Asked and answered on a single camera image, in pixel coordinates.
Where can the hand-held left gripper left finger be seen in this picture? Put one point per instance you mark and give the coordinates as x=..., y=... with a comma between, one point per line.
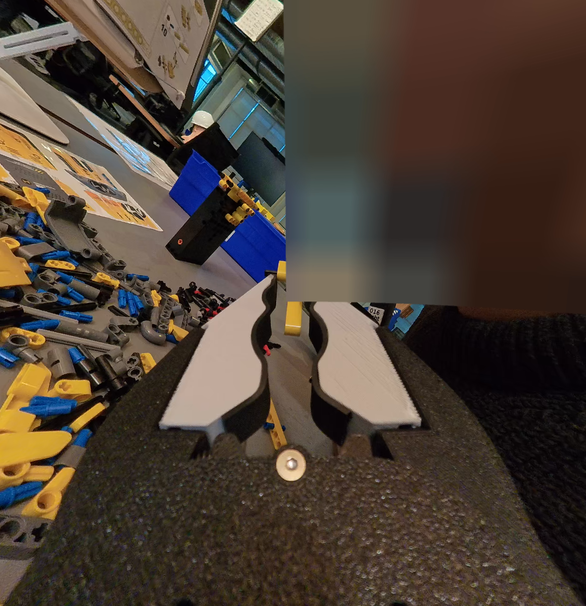
x=217, y=374

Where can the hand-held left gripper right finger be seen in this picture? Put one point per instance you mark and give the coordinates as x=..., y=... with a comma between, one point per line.
x=359, y=369

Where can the yellow toy connector piece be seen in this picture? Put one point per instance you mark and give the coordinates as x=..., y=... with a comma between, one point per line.
x=293, y=322

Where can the pile of black red pins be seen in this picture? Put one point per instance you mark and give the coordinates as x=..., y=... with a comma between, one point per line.
x=205, y=303

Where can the yellow perforated toy beam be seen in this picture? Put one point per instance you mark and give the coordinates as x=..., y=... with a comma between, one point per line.
x=276, y=426

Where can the blue bin with white label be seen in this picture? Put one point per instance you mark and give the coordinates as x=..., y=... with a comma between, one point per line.
x=259, y=251

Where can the black perforated toy block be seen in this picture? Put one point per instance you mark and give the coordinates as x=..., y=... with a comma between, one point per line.
x=203, y=232

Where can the person's dark sweater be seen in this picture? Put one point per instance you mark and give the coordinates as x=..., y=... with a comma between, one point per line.
x=520, y=449

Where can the black monitor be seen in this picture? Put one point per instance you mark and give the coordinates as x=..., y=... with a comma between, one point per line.
x=264, y=165

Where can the pile of mixed toy building pieces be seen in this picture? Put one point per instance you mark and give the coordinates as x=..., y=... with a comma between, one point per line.
x=27, y=378

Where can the plain blue bin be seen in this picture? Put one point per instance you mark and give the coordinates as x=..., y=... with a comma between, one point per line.
x=193, y=175

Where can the grey curved toy panel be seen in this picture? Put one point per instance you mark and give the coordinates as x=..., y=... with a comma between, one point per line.
x=68, y=222

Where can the yellow printed instruction sheet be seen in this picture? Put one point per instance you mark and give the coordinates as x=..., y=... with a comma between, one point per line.
x=103, y=189

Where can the white printed instruction sheet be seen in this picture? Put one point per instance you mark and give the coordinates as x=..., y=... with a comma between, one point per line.
x=127, y=146

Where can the white paper sheet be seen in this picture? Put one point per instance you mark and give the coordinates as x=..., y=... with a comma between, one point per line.
x=259, y=16

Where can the white oval stand base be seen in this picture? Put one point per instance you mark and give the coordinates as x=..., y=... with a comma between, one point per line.
x=18, y=109

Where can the printed cardboard box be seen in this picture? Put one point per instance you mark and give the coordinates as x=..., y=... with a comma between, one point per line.
x=151, y=33

